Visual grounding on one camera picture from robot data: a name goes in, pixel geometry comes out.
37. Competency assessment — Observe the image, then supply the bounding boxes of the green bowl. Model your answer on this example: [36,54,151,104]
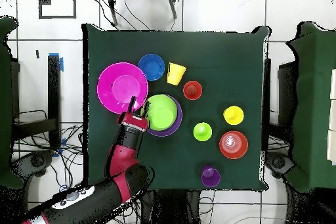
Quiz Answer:
[140,94,179,132]

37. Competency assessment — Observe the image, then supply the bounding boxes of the pink bowl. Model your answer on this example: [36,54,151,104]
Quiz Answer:
[96,62,149,115]

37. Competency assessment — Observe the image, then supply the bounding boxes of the purple bowl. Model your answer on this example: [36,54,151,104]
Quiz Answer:
[146,94,183,138]

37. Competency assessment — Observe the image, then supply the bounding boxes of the blue bowl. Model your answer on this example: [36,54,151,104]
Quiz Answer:
[138,53,166,82]

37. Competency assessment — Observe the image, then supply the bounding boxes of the yellow ribbed cup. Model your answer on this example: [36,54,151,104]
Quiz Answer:
[166,62,188,87]

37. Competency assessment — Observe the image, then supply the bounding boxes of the orange cup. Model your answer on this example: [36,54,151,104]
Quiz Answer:
[182,80,203,101]

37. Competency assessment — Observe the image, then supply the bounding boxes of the green cup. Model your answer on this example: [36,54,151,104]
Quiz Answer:
[193,122,213,143]

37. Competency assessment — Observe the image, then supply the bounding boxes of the black metal stand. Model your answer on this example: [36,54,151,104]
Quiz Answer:
[11,54,62,151]

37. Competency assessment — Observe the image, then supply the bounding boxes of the blue tape strip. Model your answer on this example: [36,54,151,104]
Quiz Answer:
[48,52,64,72]

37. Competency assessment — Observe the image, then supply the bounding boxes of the tall yellow cup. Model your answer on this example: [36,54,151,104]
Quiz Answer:
[222,105,245,126]

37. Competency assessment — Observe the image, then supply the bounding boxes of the dark green tablecloth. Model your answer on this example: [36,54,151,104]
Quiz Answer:
[81,23,271,192]

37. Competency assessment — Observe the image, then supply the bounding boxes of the purple cup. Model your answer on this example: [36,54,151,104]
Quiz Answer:
[201,166,222,189]

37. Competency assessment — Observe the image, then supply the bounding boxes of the orange bowl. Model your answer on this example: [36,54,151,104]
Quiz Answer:
[219,130,249,160]

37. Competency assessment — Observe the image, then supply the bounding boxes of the neighbouring green-clothed table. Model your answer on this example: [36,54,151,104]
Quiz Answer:
[0,16,26,190]
[284,20,336,193]

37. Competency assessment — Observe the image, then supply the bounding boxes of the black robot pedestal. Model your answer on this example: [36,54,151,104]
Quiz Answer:
[141,189,201,224]

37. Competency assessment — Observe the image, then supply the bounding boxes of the grey robot pedestal leg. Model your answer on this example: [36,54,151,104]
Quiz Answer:
[11,150,54,179]
[263,152,296,180]

